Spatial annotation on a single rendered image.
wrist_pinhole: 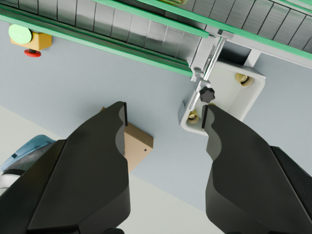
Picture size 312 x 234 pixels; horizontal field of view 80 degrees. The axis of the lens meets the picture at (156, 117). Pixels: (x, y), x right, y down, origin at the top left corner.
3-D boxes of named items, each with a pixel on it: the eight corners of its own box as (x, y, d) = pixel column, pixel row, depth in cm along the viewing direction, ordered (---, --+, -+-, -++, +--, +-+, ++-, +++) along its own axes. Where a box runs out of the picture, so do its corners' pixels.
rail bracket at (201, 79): (223, 29, 40) (246, 38, 29) (192, 98, 48) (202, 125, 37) (209, 24, 39) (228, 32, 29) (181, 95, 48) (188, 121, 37)
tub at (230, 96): (255, 68, 57) (270, 78, 49) (221, 126, 68) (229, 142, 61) (202, 51, 55) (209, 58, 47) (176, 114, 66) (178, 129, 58)
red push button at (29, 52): (35, 47, 49) (36, 59, 51) (43, 44, 53) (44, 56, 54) (19, 42, 49) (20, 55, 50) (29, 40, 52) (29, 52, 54)
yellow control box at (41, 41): (53, 20, 51) (38, 22, 45) (52, 48, 55) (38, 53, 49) (26, 12, 50) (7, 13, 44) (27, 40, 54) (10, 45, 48)
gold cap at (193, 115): (185, 120, 60) (183, 113, 64) (193, 125, 61) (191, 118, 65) (192, 112, 58) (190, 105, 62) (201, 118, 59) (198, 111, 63)
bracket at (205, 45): (211, 34, 47) (219, 38, 41) (196, 69, 51) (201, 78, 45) (198, 29, 46) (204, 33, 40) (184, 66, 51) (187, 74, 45)
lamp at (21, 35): (32, 26, 45) (25, 27, 43) (33, 45, 48) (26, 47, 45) (13, 20, 45) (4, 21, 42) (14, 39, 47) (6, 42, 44)
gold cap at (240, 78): (241, 88, 54) (236, 83, 58) (253, 84, 53) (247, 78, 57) (238, 78, 52) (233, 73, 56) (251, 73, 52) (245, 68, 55)
